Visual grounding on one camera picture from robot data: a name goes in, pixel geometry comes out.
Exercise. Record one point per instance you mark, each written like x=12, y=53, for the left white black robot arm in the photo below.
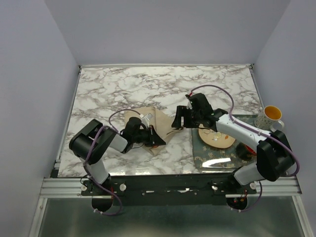
x=91, y=142

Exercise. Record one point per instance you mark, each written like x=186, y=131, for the beige floral plate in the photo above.
x=215, y=139

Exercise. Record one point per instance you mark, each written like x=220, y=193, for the aluminium frame rail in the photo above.
x=71, y=188

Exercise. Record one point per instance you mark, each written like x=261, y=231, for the teal floral serving tray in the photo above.
x=207, y=158

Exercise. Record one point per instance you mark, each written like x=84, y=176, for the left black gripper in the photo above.
x=154, y=138

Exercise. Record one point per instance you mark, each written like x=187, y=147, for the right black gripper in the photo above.
x=182, y=111

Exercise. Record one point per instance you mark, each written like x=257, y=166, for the red black cup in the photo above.
x=244, y=152

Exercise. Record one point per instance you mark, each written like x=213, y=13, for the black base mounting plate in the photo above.
x=166, y=190

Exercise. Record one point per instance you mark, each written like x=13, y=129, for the white floral mug yellow inside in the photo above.
x=270, y=119

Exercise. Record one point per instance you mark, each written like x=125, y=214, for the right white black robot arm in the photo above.
x=273, y=153

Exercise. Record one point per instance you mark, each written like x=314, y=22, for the beige cloth napkin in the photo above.
x=161, y=123

